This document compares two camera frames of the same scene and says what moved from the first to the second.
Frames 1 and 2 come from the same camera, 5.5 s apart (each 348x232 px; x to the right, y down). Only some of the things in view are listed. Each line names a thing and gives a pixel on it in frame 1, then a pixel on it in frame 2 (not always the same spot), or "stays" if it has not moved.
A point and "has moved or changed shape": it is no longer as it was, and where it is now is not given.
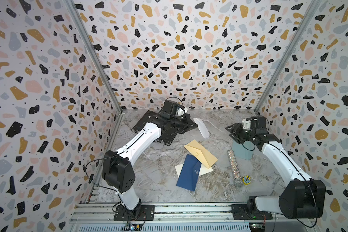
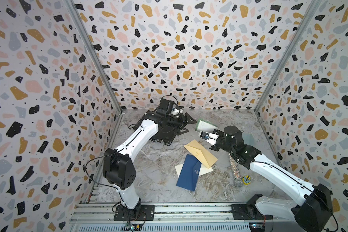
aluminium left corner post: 88,40 stays
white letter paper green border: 202,127 has moved or changed shape
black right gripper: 237,127 -> 224,136
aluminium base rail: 99,217 stays
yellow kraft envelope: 201,154 stays
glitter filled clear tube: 238,180 stays
